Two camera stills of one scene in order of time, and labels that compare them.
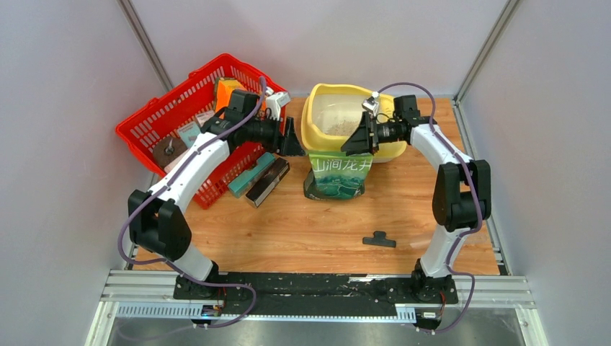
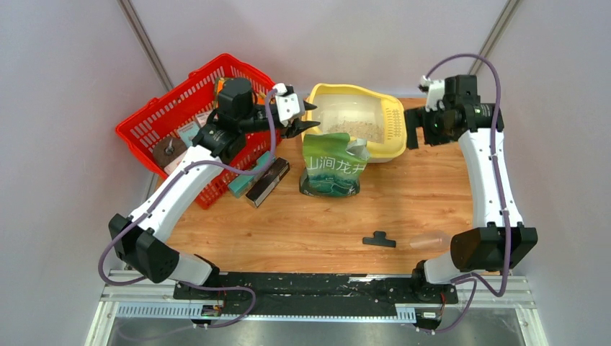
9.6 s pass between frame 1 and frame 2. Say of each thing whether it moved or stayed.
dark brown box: stayed
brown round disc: stayed
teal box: stayed
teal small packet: stayed
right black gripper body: moved
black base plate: stayed
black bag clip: stayed
